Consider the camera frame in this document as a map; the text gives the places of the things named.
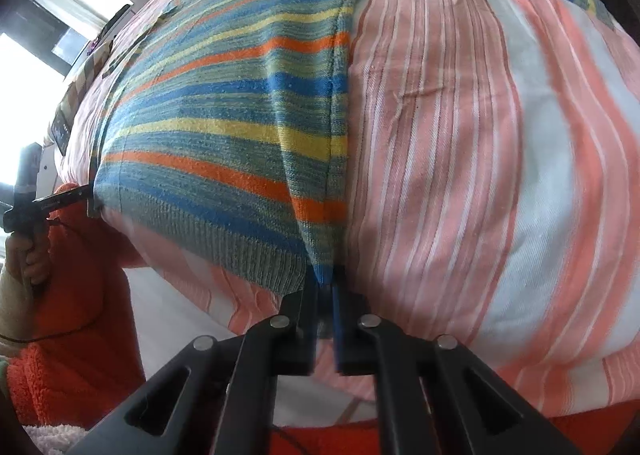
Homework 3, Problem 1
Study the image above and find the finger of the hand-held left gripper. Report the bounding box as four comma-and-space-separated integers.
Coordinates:
32, 184, 97, 212

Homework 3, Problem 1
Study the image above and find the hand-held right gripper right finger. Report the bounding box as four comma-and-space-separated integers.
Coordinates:
332, 282, 585, 455

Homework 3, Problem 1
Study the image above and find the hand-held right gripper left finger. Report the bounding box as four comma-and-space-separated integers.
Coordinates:
65, 265, 321, 455

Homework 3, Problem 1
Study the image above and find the striped knit sweater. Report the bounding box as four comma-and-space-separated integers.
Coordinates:
87, 0, 387, 297

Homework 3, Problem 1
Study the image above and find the person's left forearm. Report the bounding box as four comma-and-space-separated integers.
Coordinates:
0, 262, 40, 361

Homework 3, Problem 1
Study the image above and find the person's left hand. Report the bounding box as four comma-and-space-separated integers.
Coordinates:
4, 230, 52, 292

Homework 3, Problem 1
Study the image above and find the dark flat device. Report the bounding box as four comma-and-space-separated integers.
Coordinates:
50, 105, 77, 154

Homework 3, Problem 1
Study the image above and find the orange fleece garment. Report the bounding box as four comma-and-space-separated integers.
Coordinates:
7, 182, 621, 455

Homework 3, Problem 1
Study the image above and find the pink striped bed sheet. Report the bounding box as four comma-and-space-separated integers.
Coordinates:
42, 0, 640, 436

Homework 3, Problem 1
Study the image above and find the white fluffy cloth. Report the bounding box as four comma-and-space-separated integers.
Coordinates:
22, 422, 92, 455

